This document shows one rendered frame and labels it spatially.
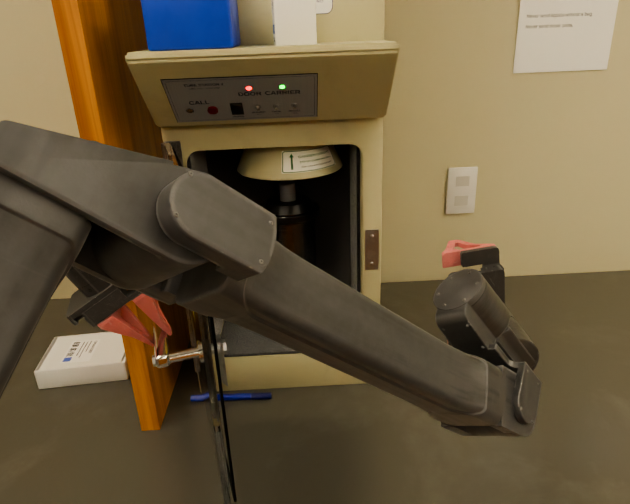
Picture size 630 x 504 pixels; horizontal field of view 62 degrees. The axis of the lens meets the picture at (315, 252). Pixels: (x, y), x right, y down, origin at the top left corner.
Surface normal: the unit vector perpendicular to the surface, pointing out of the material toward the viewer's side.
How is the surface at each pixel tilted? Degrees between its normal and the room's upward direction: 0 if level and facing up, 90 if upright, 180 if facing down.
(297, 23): 90
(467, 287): 37
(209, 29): 90
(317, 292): 60
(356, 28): 90
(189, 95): 135
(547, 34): 90
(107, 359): 0
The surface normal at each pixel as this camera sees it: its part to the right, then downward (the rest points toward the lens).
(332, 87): 0.05, 0.93
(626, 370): -0.04, -0.92
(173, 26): 0.04, 0.39
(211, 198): 0.67, -0.24
